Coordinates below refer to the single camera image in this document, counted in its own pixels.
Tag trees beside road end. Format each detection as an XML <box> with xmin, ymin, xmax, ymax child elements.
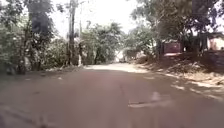
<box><xmin>80</xmin><ymin>22</ymin><xmax>158</xmax><ymax>66</ymax></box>

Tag reddish brown dirt road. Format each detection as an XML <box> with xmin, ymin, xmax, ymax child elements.
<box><xmin>0</xmin><ymin>62</ymin><xmax>224</xmax><ymax>128</ymax></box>

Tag tall tree trunk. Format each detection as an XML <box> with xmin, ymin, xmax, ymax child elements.
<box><xmin>67</xmin><ymin>0</ymin><xmax>77</xmax><ymax>67</ymax></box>

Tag dry leaf-strewn verge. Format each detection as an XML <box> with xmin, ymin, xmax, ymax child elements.
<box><xmin>133</xmin><ymin>54</ymin><xmax>224</xmax><ymax>88</ymax></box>

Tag large leafy tree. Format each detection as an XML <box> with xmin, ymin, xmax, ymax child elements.
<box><xmin>130</xmin><ymin>0</ymin><xmax>224</xmax><ymax>59</ymax></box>

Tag row of trees and bushes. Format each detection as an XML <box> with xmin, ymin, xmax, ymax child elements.
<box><xmin>0</xmin><ymin>0</ymin><xmax>84</xmax><ymax>76</ymax></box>

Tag building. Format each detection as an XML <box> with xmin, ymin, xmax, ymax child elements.
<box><xmin>191</xmin><ymin>31</ymin><xmax>224</xmax><ymax>53</ymax></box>

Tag red wall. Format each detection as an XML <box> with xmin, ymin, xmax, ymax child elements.
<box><xmin>162</xmin><ymin>41</ymin><xmax>182</xmax><ymax>55</ymax></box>

